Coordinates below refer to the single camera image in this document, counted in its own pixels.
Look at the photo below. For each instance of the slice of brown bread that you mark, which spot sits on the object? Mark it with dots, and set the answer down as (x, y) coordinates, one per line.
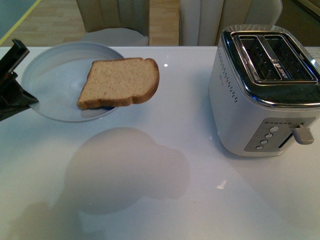
(119, 83)

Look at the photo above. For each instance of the grey round plate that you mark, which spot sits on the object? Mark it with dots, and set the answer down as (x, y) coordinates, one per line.
(56, 78)

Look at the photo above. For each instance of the beige chair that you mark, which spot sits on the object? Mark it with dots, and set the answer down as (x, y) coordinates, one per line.
(116, 23)
(202, 21)

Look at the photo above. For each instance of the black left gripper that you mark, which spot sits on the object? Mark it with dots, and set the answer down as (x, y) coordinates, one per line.
(13, 98)

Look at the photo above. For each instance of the beige chair on right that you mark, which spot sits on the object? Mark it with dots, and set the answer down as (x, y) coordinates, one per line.
(202, 21)

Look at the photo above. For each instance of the beige chair on left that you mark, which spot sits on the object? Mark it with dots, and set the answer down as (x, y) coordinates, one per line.
(116, 23)

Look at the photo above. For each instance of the white chrome toaster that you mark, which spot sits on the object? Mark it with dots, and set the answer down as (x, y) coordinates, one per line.
(264, 90)

